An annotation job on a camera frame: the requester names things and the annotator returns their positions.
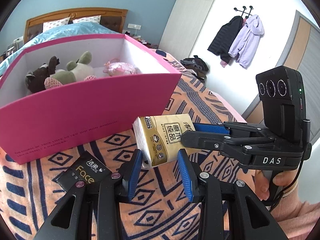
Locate white wall socket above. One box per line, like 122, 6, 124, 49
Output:
127, 23, 141, 30

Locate grey framed door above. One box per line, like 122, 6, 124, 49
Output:
241, 10, 320, 145

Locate yellow tissue pack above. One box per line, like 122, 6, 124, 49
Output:
132, 114, 199, 168

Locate black wall coat hooks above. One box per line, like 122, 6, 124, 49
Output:
234, 5, 253, 19

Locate right patterned pillow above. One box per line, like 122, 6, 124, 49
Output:
73, 15, 101, 24

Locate orange patterned blanket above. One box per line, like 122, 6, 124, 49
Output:
1, 53, 242, 239

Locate black cable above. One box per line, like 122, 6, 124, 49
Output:
269, 118, 312, 210

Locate blue duvet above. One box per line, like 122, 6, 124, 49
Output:
0, 22, 118, 76

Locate patterned pillow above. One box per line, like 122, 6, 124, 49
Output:
73, 15, 101, 24
43, 17, 70, 32

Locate black puffer jacket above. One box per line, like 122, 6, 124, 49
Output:
208, 16, 244, 64

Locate wooden headboard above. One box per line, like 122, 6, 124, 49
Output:
24, 7, 128, 43

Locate pink silk drawstring pouch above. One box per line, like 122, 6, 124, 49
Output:
103, 59, 139, 76

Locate black camera box right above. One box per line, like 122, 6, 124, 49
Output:
255, 66, 306, 143

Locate green turtle plush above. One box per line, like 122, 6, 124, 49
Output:
51, 51, 95, 85

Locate lilac hooded jacket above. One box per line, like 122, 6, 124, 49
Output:
228, 15, 265, 69

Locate pink sleeved right forearm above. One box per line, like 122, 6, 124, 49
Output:
271, 182, 319, 239

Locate person right hand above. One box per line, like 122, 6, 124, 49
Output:
253, 169, 299, 202

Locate dark brown plush toy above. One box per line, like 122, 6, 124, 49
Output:
25, 56, 60, 94

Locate pink cardboard box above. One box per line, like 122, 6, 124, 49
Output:
1, 34, 181, 164

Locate black Face tissue pack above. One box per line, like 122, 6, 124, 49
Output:
57, 151, 111, 192

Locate left patterned pillow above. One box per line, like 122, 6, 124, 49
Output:
43, 17, 70, 32

